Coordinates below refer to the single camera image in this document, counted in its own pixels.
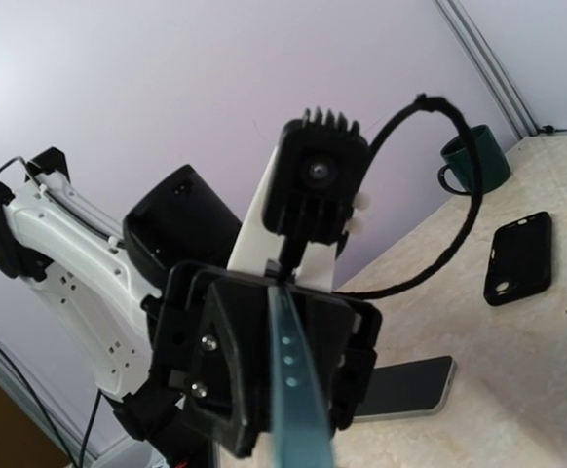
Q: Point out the dark green mug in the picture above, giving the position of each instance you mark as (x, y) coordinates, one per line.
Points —
(456, 176)

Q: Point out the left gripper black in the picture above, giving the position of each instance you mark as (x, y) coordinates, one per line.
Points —
(212, 346)

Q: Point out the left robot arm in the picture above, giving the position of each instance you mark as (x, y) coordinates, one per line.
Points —
(105, 280)

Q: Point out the black phone case middle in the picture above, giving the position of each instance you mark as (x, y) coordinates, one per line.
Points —
(520, 261)

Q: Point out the left aluminium frame post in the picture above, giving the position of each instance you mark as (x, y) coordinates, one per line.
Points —
(489, 68)

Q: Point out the light blue phone case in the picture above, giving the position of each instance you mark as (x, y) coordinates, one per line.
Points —
(301, 435)

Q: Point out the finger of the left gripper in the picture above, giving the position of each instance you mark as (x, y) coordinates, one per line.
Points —
(341, 333)

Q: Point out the black phone lower middle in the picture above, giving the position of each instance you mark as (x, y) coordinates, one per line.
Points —
(417, 388)

